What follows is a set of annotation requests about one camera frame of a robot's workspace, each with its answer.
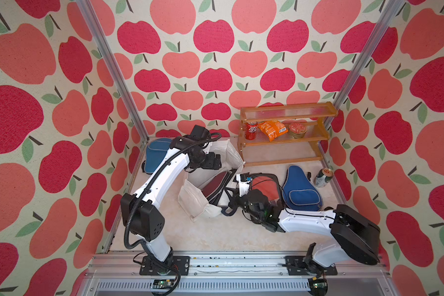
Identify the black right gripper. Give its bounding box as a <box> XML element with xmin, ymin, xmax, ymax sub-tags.
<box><xmin>225</xmin><ymin>185</ymin><xmax>261</xmax><ymax>223</ymax></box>

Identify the black mesh paddle case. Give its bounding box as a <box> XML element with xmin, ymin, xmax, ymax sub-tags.
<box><xmin>241</xmin><ymin>173</ymin><xmax>282</xmax><ymax>213</ymax></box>

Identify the maroon paddle case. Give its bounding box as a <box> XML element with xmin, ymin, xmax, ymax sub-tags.
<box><xmin>201</xmin><ymin>171</ymin><xmax>230</xmax><ymax>205</ymax></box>

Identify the white canvas tote bag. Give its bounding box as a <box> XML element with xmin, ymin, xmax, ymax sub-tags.
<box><xmin>178</xmin><ymin>138</ymin><xmax>245</xmax><ymax>222</ymax></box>

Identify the blue paddle case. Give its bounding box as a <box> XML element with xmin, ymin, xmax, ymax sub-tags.
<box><xmin>141</xmin><ymin>138</ymin><xmax>172</xmax><ymax>175</ymax></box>
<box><xmin>282</xmin><ymin>165</ymin><xmax>323</xmax><ymax>212</ymax></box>

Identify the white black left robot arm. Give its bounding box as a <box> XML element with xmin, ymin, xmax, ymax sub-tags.
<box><xmin>120</xmin><ymin>125</ymin><xmax>222</xmax><ymax>276</ymax></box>

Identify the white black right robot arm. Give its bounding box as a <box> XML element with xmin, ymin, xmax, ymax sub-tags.
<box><xmin>222</xmin><ymin>174</ymin><xmax>381</xmax><ymax>276</ymax></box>

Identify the orange snack bag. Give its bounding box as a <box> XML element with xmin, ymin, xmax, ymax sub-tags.
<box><xmin>259</xmin><ymin>120</ymin><xmax>288</xmax><ymax>142</ymax></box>

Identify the red soda can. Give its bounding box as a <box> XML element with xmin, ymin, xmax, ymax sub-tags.
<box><xmin>245</xmin><ymin>121</ymin><xmax>259</xmax><ymax>141</ymax></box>

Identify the green label drink can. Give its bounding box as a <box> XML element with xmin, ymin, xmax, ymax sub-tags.
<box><xmin>314</xmin><ymin>168</ymin><xmax>334</xmax><ymax>187</ymax></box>

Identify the wooden two-tier shelf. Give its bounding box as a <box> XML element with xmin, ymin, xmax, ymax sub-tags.
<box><xmin>238</xmin><ymin>102</ymin><xmax>338</xmax><ymax>166</ymax></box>

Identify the red lidded round tin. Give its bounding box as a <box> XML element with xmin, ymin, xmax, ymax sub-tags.
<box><xmin>289</xmin><ymin>122</ymin><xmax>307</xmax><ymax>139</ymax></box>

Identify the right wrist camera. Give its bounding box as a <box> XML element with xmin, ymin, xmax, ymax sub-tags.
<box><xmin>236</xmin><ymin>173</ymin><xmax>252</xmax><ymax>197</ymax></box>

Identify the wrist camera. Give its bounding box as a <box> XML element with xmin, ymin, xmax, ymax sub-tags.
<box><xmin>236</xmin><ymin>173</ymin><xmax>252</xmax><ymax>197</ymax></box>
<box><xmin>190</xmin><ymin>125</ymin><xmax>211</xmax><ymax>141</ymax></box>

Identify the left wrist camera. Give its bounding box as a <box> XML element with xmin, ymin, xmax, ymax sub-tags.
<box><xmin>190</xmin><ymin>125</ymin><xmax>211</xmax><ymax>141</ymax></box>

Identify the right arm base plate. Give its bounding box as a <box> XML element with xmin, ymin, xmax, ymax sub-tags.
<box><xmin>284</xmin><ymin>256</ymin><xmax>338</xmax><ymax>277</ymax></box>

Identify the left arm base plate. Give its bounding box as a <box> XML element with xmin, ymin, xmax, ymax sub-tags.
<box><xmin>139</xmin><ymin>256</ymin><xmax>191</xmax><ymax>276</ymax></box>

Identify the aluminium front rail frame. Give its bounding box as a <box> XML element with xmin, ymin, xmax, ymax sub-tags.
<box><xmin>76</xmin><ymin>252</ymin><xmax>399</xmax><ymax>296</ymax></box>

